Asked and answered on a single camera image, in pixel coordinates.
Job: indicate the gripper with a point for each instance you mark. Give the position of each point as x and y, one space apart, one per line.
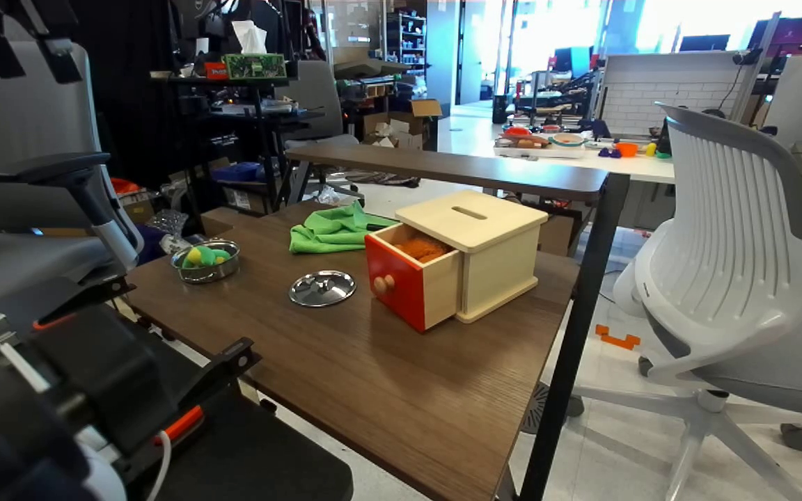
105 372

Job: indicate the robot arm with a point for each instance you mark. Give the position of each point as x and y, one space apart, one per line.
4 445

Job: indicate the green towel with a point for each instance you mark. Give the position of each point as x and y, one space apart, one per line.
331 229

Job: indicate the metal bowl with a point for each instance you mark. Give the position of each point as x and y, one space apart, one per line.
207 271

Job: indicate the clear plastic bag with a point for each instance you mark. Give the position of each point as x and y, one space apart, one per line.
168 223

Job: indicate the round metal lid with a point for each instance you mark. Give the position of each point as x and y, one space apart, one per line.
322 288

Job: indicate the blue bin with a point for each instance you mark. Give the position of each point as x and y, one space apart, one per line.
237 172

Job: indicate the wooden drawer knob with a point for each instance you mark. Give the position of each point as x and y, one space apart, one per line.
383 284

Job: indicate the black shelf rack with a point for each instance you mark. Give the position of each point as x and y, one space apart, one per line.
248 118

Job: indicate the red wooden drawer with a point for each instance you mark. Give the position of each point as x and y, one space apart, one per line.
408 292

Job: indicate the small red box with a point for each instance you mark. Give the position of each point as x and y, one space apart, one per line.
216 70

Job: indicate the orange knitted ball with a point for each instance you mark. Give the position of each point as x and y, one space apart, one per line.
420 248

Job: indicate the green tissue box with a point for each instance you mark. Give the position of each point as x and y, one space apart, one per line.
255 66

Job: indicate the brown table with black legs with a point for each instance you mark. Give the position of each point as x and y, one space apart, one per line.
457 167

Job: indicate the wooden box with slot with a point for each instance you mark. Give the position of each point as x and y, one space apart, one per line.
498 257

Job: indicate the white table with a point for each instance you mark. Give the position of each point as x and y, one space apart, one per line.
470 136

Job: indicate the storage shelf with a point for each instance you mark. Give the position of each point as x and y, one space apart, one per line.
408 42

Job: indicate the teal bowl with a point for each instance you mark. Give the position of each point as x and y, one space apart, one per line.
568 139

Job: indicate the orange plastic piece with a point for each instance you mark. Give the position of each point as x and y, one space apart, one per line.
620 339

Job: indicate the orange bowl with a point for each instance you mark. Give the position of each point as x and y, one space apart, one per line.
627 149

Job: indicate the white brick panel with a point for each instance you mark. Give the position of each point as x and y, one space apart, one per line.
665 90

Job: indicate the white office chair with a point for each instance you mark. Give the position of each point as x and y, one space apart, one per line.
728 278

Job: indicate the monitor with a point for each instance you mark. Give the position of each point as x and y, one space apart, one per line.
704 43

